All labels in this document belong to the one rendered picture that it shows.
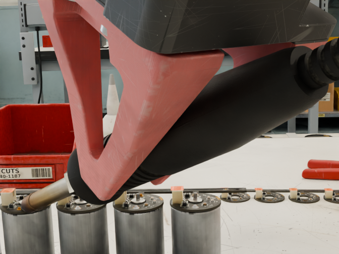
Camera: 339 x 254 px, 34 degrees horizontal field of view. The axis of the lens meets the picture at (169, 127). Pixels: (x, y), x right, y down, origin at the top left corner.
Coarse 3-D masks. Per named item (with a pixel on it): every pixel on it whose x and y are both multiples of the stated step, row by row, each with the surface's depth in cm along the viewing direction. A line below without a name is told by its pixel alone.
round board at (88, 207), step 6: (72, 198) 28; (78, 198) 28; (66, 204) 27; (72, 204) 27; (90, 204) 27; (60, 210) 27; (66, 210) 26; (72, 210) 26; (78, 210) 26; (84, 210) 26; (90, 210) 26; (96, 210) 27
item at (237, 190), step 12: (24, 192) 29; (132, 192) 29; (144, 192) 29; (156, 192) 29; (168, 192) 29; (192, 192) 29; (204, 192) 29; (216, 192) 29; (228, 192) 29; (240, 192) 29
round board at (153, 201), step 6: (132, 198) 28; (144, 198) 28; (150, 198) 28; (156, 198) 28; (114, 204) 27; (120, 204) 27; (126, 204) 27; (132, 204) 27; (138, 204) 27; (144, 204) 27; (150, 204) 27; (156, 204) 27; (162, 204) 27; (120, 210) 26; (126, 210) 26; (132, 210) 26; (138, 210) 26; (144, 210) 26; (150, 210) 26
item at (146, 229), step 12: (120, 216) 27; (132, 216) 26; (144, 216) 26; (156, 216) 27; (120, 228) 27; (132, 228) 26; (144, 228) 26; (156, 228) 27; (120, 240) 27; (132, 240) 26; (144, 240) 26; (156, 240) 27; (120, 252) 27; (132, 252) 27; (144, 252) 27; (156, 252) 27
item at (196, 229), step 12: (180, 216) 26; (192, 216) 26; (204, 216) 26; (216, 216) 27; (180, 228) 26; (192, 228) 26; (204, 228) 26; (216, 228) 27; (180, 240) 27; (192, 240) 26; (204, 240) 26; (216, 240) 27; (180, 252) 27; (192, 252) 26; (204, 252) 26; (216, 252) 27
